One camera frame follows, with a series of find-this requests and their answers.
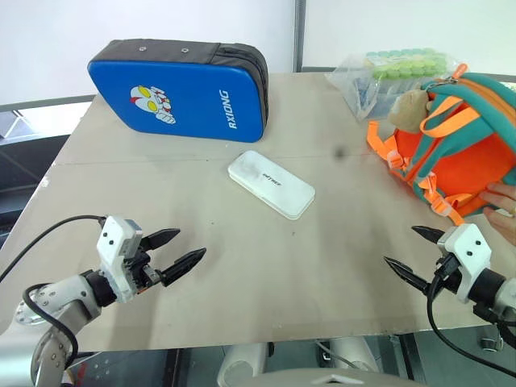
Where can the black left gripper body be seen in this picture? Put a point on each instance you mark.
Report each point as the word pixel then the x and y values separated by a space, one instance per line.
pixel 141 271

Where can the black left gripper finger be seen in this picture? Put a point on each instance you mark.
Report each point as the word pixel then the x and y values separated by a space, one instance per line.
pixel 183 264
pixel 161 238

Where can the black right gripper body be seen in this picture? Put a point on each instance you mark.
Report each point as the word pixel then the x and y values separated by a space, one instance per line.
pixel 445 275

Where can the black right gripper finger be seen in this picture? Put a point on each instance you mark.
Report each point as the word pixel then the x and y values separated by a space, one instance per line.
pixel 407 274
pixel 429 234

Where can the orange and teal backpack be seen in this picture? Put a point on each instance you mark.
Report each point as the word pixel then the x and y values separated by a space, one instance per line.
pixel 463 161

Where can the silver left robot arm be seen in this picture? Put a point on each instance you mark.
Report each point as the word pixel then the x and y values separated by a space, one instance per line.
pixel 68 291

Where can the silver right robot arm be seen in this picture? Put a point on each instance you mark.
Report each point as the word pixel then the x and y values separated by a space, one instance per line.
pixel 506 295

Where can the white rectangular case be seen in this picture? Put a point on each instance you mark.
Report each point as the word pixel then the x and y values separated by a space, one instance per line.
pixel 270 184

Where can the person's bare hand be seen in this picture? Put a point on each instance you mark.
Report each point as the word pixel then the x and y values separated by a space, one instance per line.
pixel 504 225

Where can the white round tube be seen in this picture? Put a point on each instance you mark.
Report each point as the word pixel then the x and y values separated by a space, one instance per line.
pixel 242 363
pixel 354 352

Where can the silver round fitting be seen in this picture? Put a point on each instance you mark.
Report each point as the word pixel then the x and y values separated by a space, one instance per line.
pixel 29 314

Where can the brown plush toy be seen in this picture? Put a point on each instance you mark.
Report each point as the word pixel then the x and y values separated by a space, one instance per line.
pixel 409 109

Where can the blue and grey padded bag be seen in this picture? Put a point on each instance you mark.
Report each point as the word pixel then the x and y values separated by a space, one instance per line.
pixel 181 96

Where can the clear plastic bag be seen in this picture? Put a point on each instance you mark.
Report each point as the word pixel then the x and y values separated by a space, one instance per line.
pixel 360 90

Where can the rack of green-capped tubes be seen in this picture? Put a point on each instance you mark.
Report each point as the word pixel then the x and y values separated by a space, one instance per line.
pixel 407 64

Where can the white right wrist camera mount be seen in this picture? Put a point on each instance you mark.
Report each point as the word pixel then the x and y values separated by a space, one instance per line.
pixel 467 246

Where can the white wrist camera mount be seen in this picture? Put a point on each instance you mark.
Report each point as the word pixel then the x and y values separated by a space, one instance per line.
pixel 467 246
pixel 111 242

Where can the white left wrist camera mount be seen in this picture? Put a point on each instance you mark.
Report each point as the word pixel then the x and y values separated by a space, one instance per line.
pixel 111 242

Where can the grey wall ledge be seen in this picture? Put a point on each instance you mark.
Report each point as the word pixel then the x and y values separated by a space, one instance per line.
pixel 40 104

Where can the grey vertical post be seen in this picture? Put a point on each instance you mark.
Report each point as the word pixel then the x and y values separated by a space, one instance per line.
pixel 299 36

